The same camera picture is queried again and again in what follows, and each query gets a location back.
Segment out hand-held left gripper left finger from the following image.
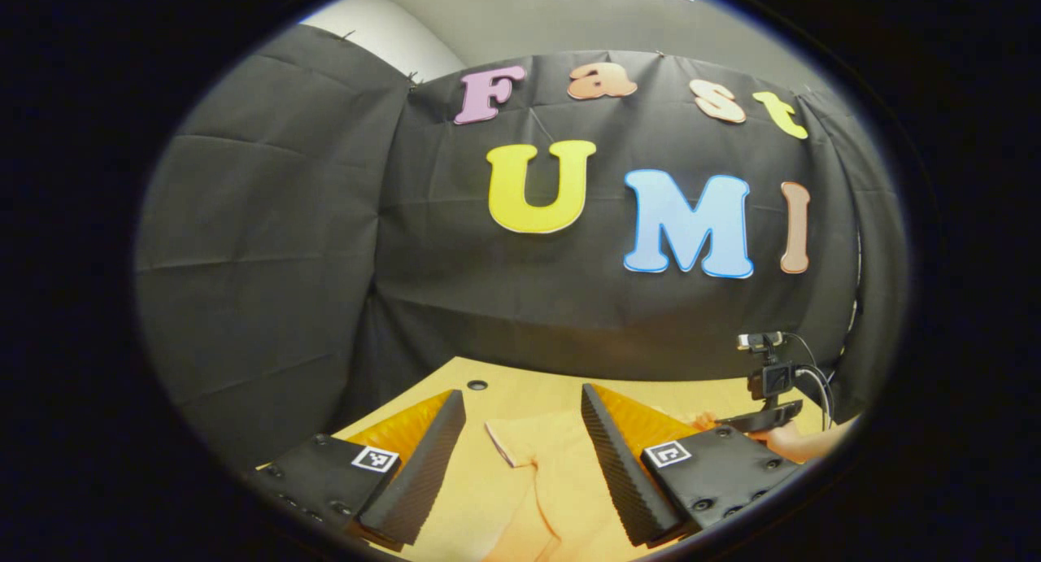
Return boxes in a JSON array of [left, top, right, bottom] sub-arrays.
[[248, 389, 468, 553]]

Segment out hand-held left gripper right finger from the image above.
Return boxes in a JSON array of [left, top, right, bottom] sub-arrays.
[[581, 383, 810, 548]]

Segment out orange T-shirt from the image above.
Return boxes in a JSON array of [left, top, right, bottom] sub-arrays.
[[480, 410, 723, 562]]

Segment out black backdrop cloth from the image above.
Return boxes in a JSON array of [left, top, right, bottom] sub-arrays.
[[134, 24, 910, 473]]

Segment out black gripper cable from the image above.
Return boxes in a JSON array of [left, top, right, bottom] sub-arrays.
[[782, 332, 835, 433]]

